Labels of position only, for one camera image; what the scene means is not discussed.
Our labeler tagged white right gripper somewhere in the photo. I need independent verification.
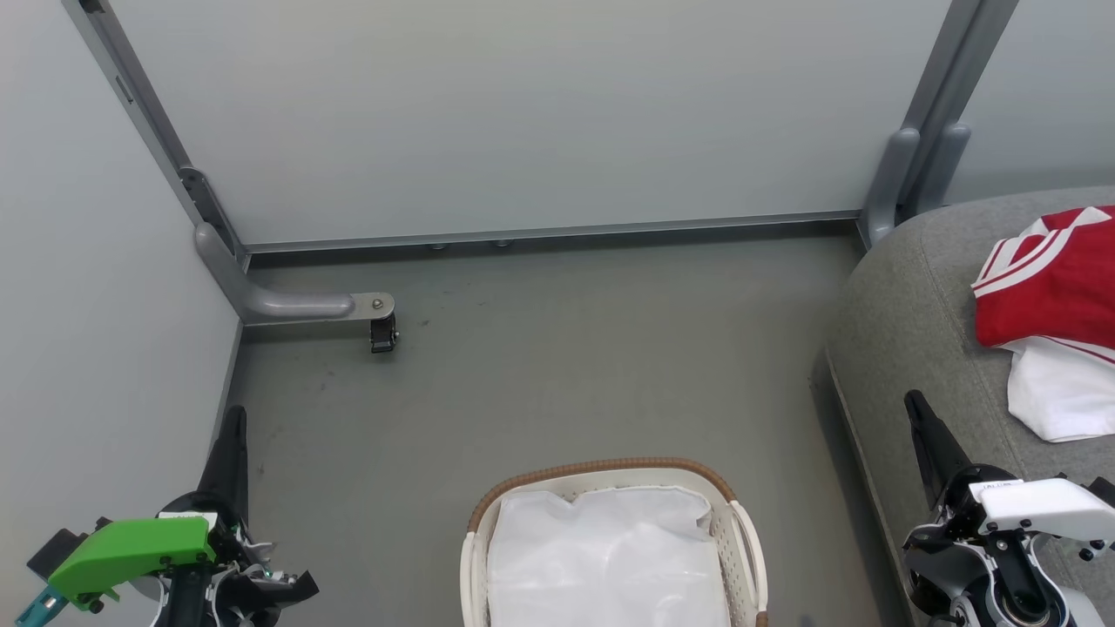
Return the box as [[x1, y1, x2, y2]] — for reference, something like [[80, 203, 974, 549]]
[[902, 389, 1115, 567]]

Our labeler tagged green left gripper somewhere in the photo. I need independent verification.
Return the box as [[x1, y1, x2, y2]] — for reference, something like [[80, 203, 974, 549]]
[[48, 406, 320, 627]]

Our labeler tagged red garment with white stripes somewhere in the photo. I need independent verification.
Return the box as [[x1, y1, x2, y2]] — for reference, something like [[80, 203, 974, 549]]
[[971, 206, 1115, 365]]

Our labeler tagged grey fabric sofa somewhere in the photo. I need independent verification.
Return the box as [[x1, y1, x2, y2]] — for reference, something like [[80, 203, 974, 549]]
[[823, 185, 1115, 627]]

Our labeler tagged grey partition foot bar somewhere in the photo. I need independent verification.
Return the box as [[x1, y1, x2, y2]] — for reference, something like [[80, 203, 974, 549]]
[[193, 222, 396, 326]]

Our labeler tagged cream laundry basket brown rim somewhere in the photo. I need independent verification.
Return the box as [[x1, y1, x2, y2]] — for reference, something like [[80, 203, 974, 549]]
[[459, 457, 769, 627]]

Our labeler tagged grey rounded partition foot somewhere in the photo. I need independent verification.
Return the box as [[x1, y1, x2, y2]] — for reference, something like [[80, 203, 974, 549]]
[[915, 123, 973, 215], [861, 128, 922, 248]]

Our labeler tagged white basket liner bag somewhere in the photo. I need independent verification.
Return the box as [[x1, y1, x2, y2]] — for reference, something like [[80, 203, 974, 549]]
[[485, 485, 734, 627]]

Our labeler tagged left teal plug cable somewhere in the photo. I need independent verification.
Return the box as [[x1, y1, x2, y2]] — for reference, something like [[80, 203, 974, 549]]
[[13, 585, 69, 627]]

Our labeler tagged grey partition post with hinge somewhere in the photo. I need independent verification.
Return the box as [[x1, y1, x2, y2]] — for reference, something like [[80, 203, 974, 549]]
[[61, 0, 253, 267]]

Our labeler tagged grey double partition post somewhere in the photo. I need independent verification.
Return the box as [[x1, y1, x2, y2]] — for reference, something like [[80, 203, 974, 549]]
[[897, 0, 1020, 219]]

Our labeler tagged grey partition bottom rail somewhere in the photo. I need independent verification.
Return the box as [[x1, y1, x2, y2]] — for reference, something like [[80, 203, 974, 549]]
[[247, 210, 865, 254]]

